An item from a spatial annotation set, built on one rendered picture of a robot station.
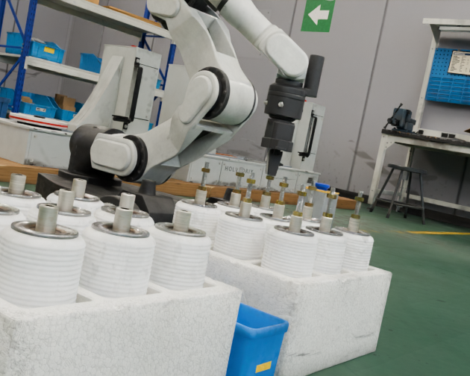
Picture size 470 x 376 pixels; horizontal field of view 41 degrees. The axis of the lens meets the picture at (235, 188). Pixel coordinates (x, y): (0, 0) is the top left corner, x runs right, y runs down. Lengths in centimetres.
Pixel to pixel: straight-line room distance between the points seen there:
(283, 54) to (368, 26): 579
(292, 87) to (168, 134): 49
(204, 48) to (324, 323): 89
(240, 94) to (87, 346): 109
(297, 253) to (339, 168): 594
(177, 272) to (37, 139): 240
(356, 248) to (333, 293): 17
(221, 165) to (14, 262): 347
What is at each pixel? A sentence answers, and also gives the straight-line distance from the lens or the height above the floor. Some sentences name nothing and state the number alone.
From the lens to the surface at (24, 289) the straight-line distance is 72.
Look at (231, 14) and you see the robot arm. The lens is 148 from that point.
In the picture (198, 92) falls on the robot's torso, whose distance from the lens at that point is 169.
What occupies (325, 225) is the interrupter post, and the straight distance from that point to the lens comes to 125.
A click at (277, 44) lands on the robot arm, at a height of 62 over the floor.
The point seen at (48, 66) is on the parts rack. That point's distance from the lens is 633.
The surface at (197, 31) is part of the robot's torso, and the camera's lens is 180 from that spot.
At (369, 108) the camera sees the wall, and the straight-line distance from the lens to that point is 696.
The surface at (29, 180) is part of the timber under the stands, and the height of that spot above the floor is 2.
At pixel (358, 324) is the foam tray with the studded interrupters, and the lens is 133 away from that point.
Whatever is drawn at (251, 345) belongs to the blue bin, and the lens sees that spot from 99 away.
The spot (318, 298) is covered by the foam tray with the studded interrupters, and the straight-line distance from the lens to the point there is 114.
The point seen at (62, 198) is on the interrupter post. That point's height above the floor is 27.
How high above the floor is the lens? 40
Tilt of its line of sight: 4 degrees down
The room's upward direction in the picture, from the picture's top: 11 degrees clockwise
